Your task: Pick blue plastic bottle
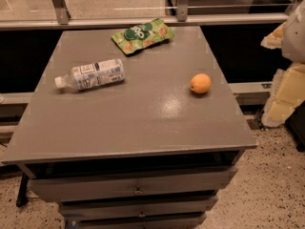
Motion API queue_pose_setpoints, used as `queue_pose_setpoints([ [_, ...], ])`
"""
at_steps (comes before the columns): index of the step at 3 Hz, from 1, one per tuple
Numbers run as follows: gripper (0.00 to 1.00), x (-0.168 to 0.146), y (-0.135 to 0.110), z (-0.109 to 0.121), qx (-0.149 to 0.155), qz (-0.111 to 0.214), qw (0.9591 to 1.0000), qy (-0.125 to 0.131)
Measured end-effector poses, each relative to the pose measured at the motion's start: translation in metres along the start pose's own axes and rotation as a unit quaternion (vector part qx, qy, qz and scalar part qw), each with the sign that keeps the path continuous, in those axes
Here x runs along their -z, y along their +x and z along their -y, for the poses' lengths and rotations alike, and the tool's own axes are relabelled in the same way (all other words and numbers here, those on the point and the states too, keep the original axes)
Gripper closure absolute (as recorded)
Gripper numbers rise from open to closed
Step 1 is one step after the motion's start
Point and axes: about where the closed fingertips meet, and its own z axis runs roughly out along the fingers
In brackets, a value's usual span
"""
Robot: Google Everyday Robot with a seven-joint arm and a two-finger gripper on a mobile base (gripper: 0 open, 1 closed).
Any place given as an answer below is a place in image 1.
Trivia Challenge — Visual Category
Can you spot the metal railing frame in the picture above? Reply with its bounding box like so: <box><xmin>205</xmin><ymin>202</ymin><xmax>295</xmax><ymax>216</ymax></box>
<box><xmin>0</xmin><ymin>0</ymin><xmax>302</xmax><ymax>31</ymax></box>

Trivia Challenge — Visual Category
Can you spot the clear plastic bottle blue label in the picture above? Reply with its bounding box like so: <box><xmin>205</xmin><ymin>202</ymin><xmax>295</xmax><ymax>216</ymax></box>
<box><xmin>54</xmin><ymin>58</ymin><xmax>125</xmax><ymax>91</ymax></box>

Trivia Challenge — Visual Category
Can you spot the middle drawer with knob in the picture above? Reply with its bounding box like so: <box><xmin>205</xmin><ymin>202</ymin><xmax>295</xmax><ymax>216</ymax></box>
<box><xmin>59</xmin><ymin>195</ymin><xmax>218</xmax><ymax>221</ymax></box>

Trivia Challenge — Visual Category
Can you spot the top drawer with knob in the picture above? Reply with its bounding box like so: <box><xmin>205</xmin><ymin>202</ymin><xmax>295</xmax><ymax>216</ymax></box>
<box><xmin>30</xmin><ymin>166</ymin><xmax>237</xmax><ymax>202</ymax></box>

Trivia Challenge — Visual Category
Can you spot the drawer with knob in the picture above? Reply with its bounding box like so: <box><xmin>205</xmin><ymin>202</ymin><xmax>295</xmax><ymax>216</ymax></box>
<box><xmin>30</xmin><ymin>166</ymin><xmax>237</xmax><ymax>202</ymax></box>
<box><xmin>59</xmin><ymin>195</ymin><xmax>218</xmax><ymax>221</ymax></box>

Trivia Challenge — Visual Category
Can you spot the grey drawer cabinet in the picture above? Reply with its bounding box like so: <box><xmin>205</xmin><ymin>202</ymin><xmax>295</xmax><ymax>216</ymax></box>
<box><xmin>0</xmin><ymin>25</ymin><xmax>258</xmax><ymax>229</ymax></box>

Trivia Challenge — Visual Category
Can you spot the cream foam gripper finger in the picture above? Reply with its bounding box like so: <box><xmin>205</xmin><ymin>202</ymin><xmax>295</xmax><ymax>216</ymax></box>
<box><xmin>261</xmin><ymin>63</ymin><xmax>305</xmax><ymax>128</ymax></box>
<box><xmin>260</xmin><ymin>23</ymin><xmax>286</xmax><ymax>50</ymax></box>

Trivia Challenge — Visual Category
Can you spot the orange fruit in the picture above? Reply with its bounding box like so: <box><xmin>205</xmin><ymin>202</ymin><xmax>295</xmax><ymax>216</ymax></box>
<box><xmin>190</xmin><ymin>73</ymin><xmax>212</xmax><ymax>94</ymax></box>

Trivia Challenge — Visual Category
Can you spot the bottom drawer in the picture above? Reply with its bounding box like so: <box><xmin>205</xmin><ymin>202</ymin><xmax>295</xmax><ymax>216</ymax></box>
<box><xmin>65</xmin><ymin>213</ymin><xmax>206</xmax><ymax>229</ymax></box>

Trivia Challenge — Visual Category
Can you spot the green snack bag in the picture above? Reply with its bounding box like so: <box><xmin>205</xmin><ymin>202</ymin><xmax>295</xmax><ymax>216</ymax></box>
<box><xmin>112</xmin><ymin>18</ymin><xmax>174</xmax><ymax>54</ymax></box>

